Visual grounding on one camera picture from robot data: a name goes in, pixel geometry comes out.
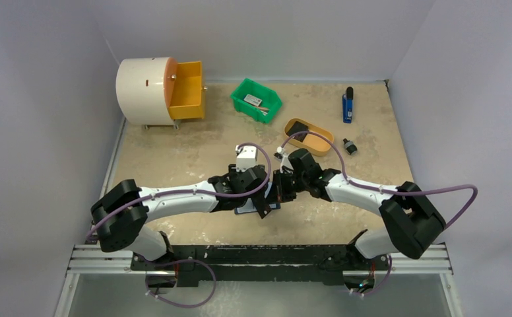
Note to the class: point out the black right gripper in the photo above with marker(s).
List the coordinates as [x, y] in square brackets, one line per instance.
[284, 185]

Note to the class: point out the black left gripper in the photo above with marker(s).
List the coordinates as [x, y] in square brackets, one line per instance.
[233, 172]

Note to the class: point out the navy blue card holder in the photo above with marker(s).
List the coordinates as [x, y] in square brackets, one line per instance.
[247, 206]

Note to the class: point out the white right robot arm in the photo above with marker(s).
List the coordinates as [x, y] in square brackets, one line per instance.
[411, 222]

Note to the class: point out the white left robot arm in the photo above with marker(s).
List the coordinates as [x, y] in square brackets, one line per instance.
[120, 217]

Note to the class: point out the black credit card stack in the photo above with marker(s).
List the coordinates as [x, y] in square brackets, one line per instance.
[298, 129]

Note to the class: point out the tan oval tray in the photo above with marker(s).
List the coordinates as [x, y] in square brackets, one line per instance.
[313, 143]

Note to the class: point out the small black marker cap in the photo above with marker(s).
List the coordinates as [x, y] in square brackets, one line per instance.
[350, 147]

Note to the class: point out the green plastic bin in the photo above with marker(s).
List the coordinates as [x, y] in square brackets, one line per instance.
[271, 102]

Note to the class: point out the small box in bin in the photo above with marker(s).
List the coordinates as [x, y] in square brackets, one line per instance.
[252, 100]

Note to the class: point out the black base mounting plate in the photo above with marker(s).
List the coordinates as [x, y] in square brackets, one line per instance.
[329, 264]

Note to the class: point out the yellow open drawer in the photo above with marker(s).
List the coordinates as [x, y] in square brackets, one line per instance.
[188, 97]

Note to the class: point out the blue stapler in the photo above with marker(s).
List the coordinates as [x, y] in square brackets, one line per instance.
[347, 105]

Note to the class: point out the white cylindrical drawer cabinet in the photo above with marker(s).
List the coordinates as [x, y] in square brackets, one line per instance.
[144, 88]

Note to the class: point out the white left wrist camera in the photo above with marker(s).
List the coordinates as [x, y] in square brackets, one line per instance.
[246, 157]

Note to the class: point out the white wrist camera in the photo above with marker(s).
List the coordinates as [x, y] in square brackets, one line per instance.
[283, 156]
[246, 157]

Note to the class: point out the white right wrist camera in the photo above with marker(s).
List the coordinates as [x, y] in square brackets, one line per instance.
[283, 156]

